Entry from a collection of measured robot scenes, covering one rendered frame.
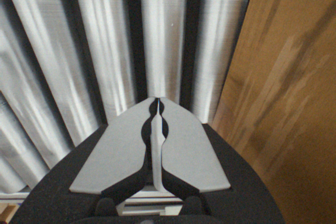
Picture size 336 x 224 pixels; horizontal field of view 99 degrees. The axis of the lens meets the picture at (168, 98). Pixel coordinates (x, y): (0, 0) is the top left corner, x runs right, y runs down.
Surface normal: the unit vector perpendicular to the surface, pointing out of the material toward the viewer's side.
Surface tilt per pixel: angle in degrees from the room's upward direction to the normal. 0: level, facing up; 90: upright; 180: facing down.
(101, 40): 4
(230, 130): 91
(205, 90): 26
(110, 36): 21
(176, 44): 34
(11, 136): 47
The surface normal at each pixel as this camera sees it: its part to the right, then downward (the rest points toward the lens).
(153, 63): -0.47, 0.44
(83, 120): 0.58, 0.41
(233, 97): -1.00, -0.07
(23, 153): 0.75, 0.33
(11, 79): 0.39, 0.47
